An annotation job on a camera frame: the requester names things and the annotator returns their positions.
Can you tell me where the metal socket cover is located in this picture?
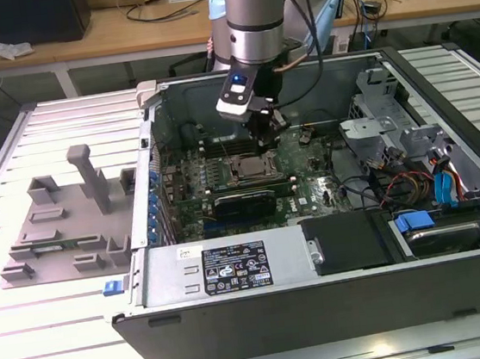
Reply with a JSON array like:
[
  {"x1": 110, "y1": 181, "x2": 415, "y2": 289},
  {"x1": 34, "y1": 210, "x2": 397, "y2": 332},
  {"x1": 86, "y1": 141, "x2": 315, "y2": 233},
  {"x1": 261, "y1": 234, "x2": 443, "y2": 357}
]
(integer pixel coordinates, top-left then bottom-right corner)
[{"x1": 260, "y1": 146, "x2": 286, "y2": 176}]

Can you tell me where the silver CPU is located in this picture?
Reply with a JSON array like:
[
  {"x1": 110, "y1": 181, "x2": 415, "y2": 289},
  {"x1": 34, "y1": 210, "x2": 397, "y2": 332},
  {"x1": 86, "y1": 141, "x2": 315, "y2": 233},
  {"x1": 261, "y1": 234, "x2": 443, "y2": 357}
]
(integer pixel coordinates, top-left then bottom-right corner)
[{"x1": 236, "y1": 158, "x2": 267, "y2": 180}]

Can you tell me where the CPU socket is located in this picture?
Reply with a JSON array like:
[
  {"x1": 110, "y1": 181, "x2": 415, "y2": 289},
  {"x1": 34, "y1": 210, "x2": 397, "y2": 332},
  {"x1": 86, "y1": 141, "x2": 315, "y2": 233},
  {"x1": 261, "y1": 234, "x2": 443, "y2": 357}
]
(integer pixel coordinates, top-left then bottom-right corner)
[{"x1": 228, "y1": 151, "x2": 282, "y2": 183}]

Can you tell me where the silver metal drive cage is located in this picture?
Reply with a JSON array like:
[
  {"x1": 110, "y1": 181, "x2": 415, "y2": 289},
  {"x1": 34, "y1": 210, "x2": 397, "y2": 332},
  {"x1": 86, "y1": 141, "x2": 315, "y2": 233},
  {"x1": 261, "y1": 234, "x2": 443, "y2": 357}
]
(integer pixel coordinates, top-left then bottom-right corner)
[{"x1": 331, "y1": 59, "x2": 459, "y2": 186}]

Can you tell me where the green motherboard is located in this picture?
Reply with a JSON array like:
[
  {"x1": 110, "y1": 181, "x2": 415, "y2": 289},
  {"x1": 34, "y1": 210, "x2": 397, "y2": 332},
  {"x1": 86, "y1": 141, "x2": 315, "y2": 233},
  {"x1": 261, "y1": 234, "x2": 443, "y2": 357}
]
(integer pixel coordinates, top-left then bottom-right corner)
[{"x1": 153, "y1": 119, "x2": 357, "y2": 245}]

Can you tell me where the black graphics card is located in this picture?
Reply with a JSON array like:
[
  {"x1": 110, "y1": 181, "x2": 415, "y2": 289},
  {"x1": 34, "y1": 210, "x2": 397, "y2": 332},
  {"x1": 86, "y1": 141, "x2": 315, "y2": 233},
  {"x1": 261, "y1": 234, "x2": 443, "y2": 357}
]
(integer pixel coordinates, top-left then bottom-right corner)
[{"x1": 211, "y1": 187, "x2": 279, "y2": 226}]

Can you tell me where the white case latch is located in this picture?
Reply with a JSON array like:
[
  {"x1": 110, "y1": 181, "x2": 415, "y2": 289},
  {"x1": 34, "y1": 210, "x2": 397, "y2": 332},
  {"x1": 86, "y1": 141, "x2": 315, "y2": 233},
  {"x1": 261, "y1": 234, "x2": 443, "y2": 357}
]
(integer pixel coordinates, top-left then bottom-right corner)
[{"x1": 134, "y1": 78, "x2": 164, "y2": 110}]

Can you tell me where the black plastic drive cover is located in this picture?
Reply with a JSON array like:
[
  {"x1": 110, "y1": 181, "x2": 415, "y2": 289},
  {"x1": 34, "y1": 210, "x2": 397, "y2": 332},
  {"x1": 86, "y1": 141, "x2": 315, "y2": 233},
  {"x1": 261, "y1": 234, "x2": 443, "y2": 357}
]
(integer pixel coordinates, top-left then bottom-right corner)
[{"x1": 298, "y1": 208, "x2": 395, "y2": 278}]

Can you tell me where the wooden desk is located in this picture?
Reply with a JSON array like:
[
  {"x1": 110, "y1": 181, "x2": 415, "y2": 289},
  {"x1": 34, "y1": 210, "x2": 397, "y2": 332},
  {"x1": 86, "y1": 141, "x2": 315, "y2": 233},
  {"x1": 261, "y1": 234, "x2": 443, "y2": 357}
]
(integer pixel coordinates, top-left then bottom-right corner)
[{"x1": 0, "y1": 0, "x2": 480, "y2": 108}]

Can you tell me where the silver power supply with label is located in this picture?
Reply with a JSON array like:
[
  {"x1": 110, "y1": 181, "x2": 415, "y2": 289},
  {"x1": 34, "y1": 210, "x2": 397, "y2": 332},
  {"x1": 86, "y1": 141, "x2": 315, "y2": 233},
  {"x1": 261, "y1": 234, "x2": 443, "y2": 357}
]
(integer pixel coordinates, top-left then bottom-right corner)
[{"x1": 134, "y1": 221, "x2": 329, "y2": 309}]

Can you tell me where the hard disk in blue carrier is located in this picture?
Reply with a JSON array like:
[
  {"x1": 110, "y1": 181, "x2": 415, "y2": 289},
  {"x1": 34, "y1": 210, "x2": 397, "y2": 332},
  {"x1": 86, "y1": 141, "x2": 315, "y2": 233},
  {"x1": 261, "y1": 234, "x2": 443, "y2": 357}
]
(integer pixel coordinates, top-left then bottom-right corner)
[{"x1": 389, "y1": 199, "x2": 480, "y2": 263}]

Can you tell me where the grey parts rack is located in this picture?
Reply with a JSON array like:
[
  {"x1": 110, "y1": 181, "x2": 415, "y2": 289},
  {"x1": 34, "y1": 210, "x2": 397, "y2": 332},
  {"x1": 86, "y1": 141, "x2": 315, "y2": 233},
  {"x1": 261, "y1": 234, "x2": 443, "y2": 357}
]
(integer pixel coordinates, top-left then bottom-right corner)
[{"x1": 0, "y1": 138, "x2": 150, "y2": 291}]

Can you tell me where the open black PC case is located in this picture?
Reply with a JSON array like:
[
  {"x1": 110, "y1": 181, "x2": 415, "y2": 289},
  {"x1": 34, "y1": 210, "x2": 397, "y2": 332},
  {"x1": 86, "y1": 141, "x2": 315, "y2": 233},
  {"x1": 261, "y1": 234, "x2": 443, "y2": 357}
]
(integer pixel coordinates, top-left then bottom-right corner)
[{"x1": 76, "y1": 35, "x2": 480, "y2": 359}]

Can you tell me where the small blue latch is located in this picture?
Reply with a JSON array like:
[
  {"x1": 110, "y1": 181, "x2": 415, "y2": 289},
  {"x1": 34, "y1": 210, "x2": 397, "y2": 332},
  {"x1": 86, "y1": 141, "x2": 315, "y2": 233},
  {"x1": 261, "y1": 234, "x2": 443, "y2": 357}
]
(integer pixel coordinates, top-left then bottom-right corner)
[{"x1": 103, "y1": 279, "x2": 125, "y2": 296}]

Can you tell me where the crumpled white paper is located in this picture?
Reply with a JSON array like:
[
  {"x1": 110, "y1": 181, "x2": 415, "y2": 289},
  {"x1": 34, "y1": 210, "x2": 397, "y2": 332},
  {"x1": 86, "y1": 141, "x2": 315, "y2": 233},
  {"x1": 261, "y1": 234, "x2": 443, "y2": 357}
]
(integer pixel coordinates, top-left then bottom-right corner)
[{"x1": 0, "y1": 34, "x2": 34, "y2": 60}]

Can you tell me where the large black box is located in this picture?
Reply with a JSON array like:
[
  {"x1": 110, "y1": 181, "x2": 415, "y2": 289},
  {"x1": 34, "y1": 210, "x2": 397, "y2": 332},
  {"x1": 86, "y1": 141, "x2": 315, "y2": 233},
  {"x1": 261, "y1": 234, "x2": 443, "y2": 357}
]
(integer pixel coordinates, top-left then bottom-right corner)
[{"x1": 0, "y1": 0, "x2": 95, "y2": 51}]

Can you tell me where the green RAM stick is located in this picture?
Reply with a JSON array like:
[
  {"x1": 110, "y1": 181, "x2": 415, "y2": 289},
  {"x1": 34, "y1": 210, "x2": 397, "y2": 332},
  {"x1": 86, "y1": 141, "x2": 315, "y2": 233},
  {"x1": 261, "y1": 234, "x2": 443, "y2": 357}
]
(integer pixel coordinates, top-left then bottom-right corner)
[{"x1": 21, "y1": 233, "x2": 102, "y2": 258}]

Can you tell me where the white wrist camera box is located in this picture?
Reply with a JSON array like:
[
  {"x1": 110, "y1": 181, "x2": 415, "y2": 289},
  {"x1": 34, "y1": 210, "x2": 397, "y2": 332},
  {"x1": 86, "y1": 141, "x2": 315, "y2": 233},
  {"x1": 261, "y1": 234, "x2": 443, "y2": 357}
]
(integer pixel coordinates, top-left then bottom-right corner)
[{"x1": 211, "y1": 66, "x2": 268, "y2": 125}]

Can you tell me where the black camera cable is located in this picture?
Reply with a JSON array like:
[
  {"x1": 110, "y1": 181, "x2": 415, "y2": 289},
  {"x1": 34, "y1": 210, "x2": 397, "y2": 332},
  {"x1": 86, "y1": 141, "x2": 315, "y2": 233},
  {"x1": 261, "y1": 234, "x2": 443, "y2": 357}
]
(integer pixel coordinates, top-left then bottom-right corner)
[{"x1": 269, "y1": 0, "x2": 330, "y2": 108}]

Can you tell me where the thin wire locking lever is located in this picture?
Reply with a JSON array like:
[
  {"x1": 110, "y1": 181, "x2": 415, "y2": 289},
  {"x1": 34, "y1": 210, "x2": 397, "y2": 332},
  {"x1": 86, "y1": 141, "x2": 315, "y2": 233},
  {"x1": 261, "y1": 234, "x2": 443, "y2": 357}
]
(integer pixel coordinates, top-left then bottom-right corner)
[{"x1": 217, "y1": 137, "x2": 234, "y2": 162}]

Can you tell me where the red and yellow wire bundle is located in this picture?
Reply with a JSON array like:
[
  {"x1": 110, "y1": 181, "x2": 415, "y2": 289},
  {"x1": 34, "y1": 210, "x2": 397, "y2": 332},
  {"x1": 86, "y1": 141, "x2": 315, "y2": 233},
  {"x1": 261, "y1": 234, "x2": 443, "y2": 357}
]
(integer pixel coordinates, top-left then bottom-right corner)
[{"x1": 377, "y1": 168, "x2": 439, "y2": 212}]

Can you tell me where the blue flat data wire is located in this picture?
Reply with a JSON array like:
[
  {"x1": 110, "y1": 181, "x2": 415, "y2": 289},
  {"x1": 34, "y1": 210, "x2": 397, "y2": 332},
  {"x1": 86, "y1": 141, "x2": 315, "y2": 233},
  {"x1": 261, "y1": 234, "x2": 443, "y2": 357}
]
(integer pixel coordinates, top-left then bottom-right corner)
[{"x1": 428, "y1": 144, "x2": 464, "y2": 210}]

